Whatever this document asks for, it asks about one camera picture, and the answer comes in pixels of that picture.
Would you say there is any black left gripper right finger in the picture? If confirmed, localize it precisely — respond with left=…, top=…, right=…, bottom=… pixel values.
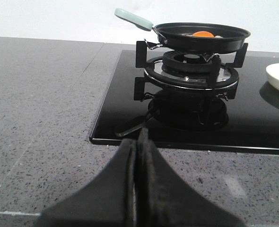
left=136, top=128, right=245, bottom=227

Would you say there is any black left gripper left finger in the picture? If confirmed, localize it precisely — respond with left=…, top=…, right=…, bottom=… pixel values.
left=36, top=138, right=137, bottom=227

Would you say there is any black frying pan mint handle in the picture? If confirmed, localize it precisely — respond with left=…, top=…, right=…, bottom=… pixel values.
left=114, top=8, right=250, bottom=54

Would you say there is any fried egg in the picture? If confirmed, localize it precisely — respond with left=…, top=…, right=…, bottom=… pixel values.
left=183, top=31, right=222, bottom=38

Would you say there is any black glass gas cooktop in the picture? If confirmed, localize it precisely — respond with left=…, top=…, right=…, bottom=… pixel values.
left=89, top=50, right=279, bottom=155

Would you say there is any left black pan support grate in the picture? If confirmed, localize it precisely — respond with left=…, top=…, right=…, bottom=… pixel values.
left=134, top=41, right=248, bottom=101

